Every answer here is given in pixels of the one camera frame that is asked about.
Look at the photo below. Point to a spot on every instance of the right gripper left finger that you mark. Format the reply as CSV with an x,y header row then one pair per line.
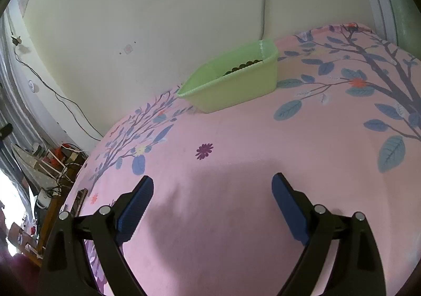
x,y
132,209

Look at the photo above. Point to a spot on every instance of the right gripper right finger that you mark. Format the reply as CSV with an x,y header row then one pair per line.
x,y
286,199

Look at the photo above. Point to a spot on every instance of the cluttered side shelf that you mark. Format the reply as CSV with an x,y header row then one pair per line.
x,y
50,173

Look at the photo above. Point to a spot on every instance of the grey striped curtain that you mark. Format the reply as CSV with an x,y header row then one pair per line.
x,y
14,112

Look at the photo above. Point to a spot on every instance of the pink floral bed sheet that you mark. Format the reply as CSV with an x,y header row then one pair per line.
x,y
342,125

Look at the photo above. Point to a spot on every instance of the green plastic basin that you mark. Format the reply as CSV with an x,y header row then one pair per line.
x,y
241,75

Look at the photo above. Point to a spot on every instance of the frosted glass door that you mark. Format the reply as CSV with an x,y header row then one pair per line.
x,y
398,21

